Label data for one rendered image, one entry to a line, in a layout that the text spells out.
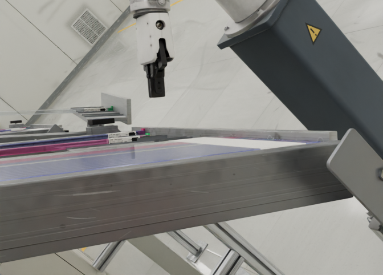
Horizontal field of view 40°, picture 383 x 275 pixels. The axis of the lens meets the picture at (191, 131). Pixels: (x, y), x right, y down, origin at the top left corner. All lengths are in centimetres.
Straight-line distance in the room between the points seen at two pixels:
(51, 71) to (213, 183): 825
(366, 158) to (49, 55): 830
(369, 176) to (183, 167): 19
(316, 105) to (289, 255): 61
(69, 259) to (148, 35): 111
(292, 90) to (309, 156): 74
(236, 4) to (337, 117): 36
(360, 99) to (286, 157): 79
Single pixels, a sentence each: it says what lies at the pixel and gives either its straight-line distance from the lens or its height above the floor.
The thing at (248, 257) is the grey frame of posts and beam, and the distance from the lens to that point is 138.
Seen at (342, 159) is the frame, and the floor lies 75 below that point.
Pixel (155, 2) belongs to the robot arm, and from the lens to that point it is 110.
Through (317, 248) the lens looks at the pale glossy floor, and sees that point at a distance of 168.
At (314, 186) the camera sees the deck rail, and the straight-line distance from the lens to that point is 56.
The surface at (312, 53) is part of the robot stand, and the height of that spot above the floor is 56.
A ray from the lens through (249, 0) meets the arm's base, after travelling 119.
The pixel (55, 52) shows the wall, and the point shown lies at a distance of 876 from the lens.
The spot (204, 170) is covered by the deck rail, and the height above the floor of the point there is 84.
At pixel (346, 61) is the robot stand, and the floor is 47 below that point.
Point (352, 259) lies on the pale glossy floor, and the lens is 157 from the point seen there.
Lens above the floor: 104
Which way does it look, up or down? 20 degrees down
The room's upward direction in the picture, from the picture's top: 47 degrees counter-clockwise
